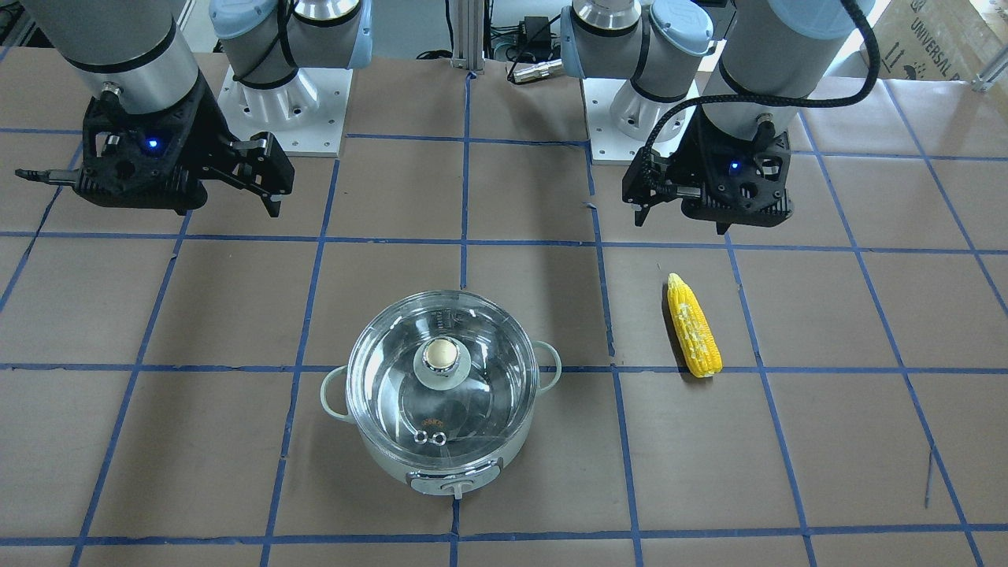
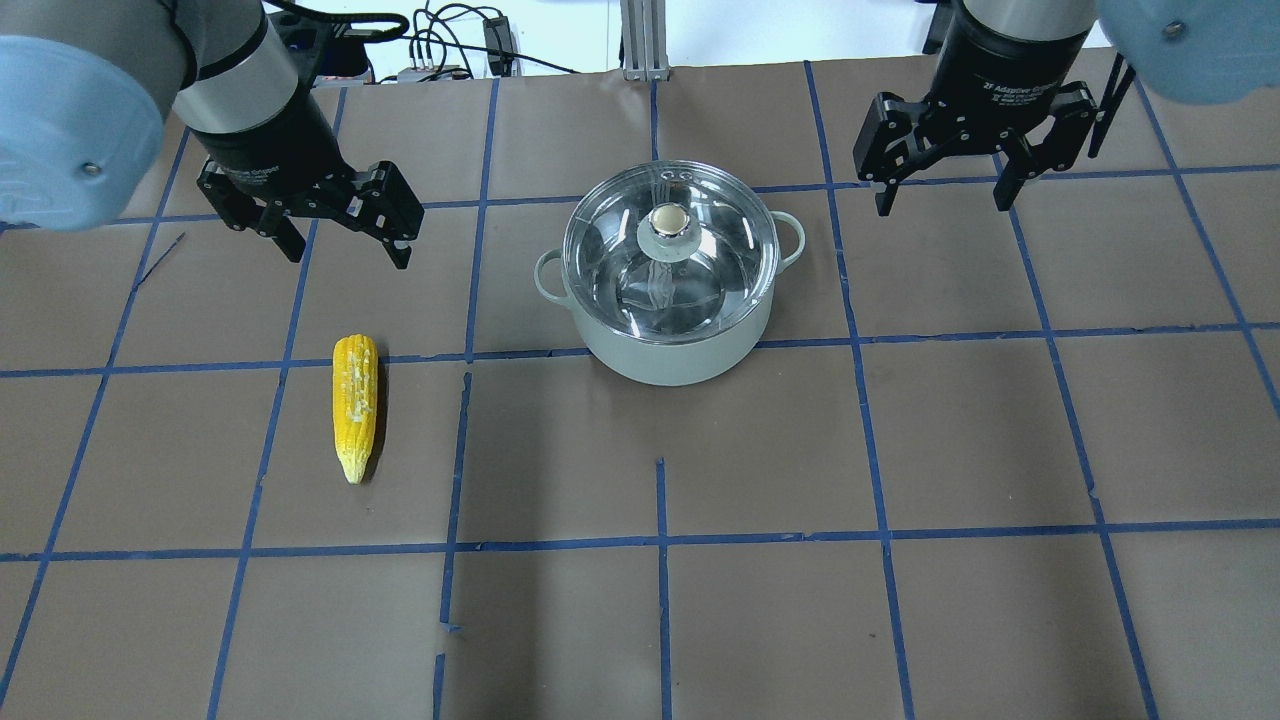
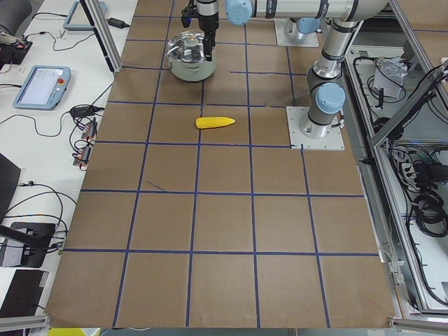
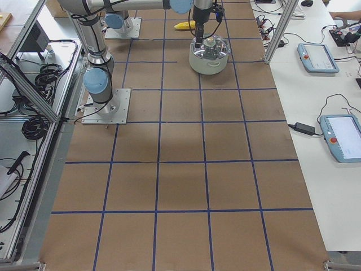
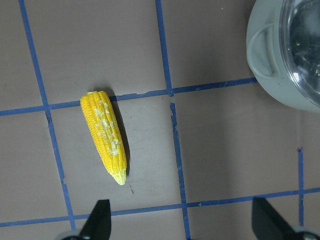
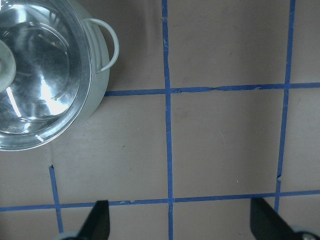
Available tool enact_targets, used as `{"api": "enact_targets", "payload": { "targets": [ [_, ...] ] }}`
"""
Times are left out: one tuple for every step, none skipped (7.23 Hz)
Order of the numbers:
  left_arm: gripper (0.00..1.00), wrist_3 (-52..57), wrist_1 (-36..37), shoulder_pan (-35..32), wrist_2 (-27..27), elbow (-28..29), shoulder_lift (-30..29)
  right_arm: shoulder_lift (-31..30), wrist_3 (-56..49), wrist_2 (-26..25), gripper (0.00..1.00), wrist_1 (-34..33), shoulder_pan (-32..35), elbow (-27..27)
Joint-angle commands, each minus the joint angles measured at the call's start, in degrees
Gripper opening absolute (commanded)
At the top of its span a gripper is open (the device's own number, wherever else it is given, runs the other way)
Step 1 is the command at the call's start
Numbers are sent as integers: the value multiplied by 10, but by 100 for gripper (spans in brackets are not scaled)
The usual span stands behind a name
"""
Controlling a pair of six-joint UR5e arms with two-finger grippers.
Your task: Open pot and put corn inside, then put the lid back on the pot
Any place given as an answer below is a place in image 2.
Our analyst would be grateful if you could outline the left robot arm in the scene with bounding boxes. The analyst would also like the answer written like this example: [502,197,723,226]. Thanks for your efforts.
[1,1,424,269]

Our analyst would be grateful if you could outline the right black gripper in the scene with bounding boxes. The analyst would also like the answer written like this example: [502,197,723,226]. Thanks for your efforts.
[852,20,1098,217]

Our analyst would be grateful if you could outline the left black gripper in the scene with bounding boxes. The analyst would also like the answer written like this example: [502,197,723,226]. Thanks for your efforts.
[196,95,425,270]

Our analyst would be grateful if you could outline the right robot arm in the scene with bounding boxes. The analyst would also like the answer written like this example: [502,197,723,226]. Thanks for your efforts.
[852,1,1279,217]

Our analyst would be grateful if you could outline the black cables on back table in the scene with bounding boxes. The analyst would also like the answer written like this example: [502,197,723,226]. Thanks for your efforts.
[265,0,581,86]

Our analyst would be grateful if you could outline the aluminium frame post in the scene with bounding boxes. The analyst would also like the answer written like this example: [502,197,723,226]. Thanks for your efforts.
[620,0,671,82]

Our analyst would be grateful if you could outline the yellow corn cob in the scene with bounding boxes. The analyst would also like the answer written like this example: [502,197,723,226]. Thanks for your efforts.
[332,334,379,486]

